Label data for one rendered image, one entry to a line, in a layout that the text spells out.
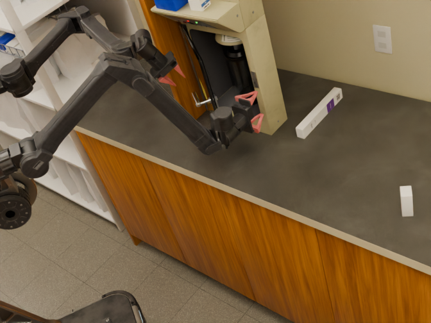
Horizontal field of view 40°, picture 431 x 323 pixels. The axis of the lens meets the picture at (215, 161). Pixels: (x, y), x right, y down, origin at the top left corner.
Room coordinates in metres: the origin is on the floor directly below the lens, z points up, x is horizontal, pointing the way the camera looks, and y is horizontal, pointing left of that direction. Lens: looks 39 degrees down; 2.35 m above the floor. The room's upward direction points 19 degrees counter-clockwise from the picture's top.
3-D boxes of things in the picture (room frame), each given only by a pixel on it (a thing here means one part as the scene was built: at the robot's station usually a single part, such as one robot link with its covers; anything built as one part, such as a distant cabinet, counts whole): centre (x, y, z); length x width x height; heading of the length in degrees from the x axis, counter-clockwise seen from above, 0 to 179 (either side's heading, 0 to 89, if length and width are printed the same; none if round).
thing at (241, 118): (1.57, -0.11, 1.20); 0.07 x 0.07 x 0.10; 38
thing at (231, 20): (1.87, -0.10, 1.46); 0.32 x 0.11 x 0.10; 38
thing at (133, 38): (1.85, 0.13, 1.44); 0.12 x 0.11 x 0.09; 90
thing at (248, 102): (1.62, -0.17, 1.24); 0.09 x 0.07 x 0.07; 128
